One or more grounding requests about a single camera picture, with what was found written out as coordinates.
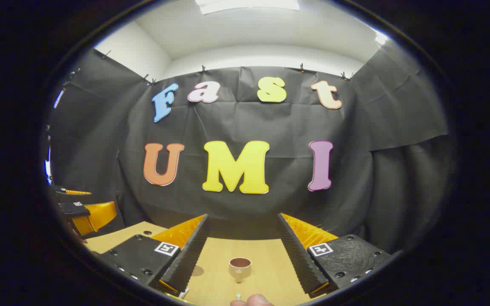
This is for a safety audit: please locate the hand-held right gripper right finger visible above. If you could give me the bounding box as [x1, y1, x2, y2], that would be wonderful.
[276, 212, 394, 299]

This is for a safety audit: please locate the wooden desktop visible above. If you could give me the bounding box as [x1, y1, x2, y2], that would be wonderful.
[84, 221, 326, 306]

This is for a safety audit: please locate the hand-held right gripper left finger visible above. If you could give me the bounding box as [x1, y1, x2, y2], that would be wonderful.
[97, 213, 210, 299]

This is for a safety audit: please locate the black backdrop cloth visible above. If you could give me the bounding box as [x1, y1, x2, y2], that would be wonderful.
[47, 40, 454, 255]

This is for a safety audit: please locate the beige cup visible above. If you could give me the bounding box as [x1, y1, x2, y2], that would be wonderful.
[229, 258, 252, 283]

